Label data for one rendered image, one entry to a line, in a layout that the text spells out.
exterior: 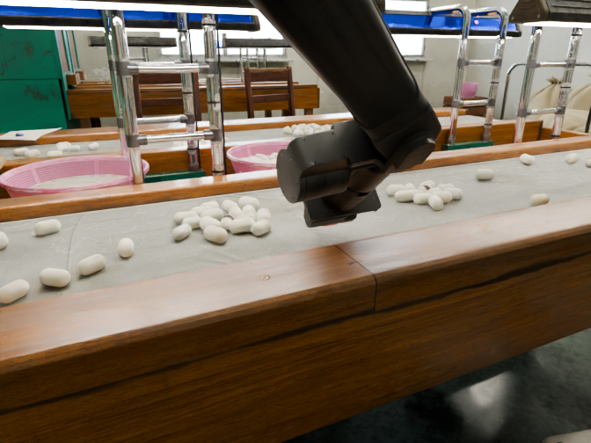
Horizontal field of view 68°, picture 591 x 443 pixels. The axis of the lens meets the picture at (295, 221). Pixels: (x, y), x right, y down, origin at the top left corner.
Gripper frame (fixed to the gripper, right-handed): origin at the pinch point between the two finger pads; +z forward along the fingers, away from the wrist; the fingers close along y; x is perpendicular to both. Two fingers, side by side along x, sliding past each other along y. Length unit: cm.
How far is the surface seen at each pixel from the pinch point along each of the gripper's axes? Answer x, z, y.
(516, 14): -32, -6, -52
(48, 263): -1.3, 3.2, 35.2
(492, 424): 51, 60, -61
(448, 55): -328, 366, -455
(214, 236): -0.2, 0.7, 15.0
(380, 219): 1.6, 1.7, -11.2
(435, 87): -295, 395, -436
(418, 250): 10.3, -12.4, -5.5
